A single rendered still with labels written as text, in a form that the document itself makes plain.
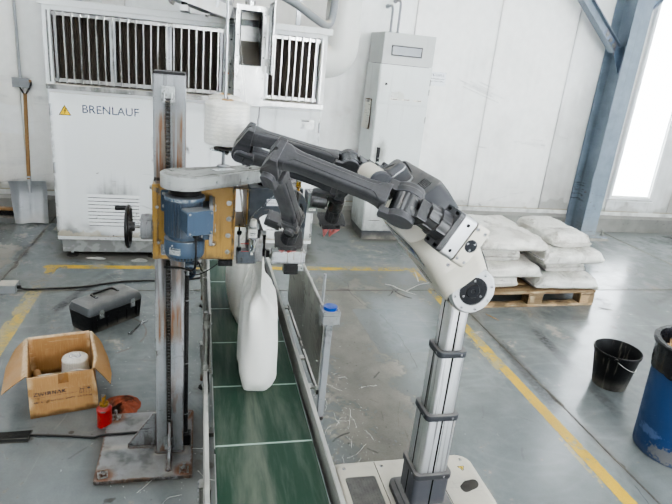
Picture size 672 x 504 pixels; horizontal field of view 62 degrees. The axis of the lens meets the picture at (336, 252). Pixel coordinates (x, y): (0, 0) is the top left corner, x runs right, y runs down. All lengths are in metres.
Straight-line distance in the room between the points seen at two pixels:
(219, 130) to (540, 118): 5.80
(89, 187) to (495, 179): 4.67
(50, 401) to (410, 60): 4.48
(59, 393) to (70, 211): 2.34
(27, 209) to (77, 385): 3.45
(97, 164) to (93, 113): 0.42
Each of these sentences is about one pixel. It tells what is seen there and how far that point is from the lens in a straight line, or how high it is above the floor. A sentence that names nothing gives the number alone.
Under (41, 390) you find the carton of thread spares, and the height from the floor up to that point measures 0.16.
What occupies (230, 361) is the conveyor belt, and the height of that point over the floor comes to 0.38.
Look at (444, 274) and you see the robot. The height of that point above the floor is 1.29.
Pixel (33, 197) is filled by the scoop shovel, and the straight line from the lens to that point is 6.43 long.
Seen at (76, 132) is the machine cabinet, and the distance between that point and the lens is 5.13.
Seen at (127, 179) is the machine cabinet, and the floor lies 0.72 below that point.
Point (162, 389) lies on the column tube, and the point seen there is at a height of 0.37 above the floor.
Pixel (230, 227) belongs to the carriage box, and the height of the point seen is 1.17.
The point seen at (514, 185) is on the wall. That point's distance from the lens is 7.49.
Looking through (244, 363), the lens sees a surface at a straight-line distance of 2.61.
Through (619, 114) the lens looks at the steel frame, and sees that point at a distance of 7.63.
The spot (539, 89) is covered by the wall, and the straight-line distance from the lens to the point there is 7.41.
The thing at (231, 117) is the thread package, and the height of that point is 1.64.
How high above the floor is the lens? 1.87
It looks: 19 degrees down
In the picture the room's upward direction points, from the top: 6 degrees clockwise
